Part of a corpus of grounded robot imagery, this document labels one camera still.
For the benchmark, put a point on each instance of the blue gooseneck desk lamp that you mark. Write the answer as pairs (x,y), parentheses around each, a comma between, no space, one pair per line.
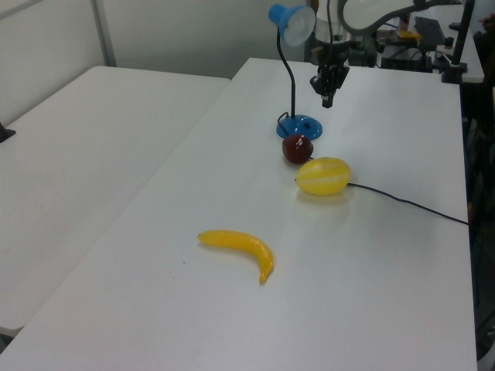
(294,125)

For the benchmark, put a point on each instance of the yellow banana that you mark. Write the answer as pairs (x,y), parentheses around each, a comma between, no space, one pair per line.
(239,241)

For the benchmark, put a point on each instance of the black equipment base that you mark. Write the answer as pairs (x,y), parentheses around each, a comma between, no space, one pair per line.
(406,58)

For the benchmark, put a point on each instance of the small yellow object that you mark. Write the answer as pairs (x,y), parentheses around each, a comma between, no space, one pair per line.
(409,35)

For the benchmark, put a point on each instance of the black office chair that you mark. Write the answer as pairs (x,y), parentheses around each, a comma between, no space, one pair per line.
(485,54)

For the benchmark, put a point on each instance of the black camera stand pole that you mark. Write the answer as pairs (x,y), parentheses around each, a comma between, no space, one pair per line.
(462,38)

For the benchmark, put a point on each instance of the yellow striped melon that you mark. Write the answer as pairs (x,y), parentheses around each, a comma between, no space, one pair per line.
(323,178)

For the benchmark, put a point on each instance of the black table clamp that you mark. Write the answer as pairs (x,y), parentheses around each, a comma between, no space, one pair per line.
(5,133)

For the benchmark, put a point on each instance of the dark red apple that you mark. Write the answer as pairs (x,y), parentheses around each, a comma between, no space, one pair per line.
(295,150)

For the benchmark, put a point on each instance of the black keyboard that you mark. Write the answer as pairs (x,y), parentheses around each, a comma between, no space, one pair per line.
(429,29)

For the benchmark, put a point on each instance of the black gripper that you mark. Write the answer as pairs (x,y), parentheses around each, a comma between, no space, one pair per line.
(330,58)

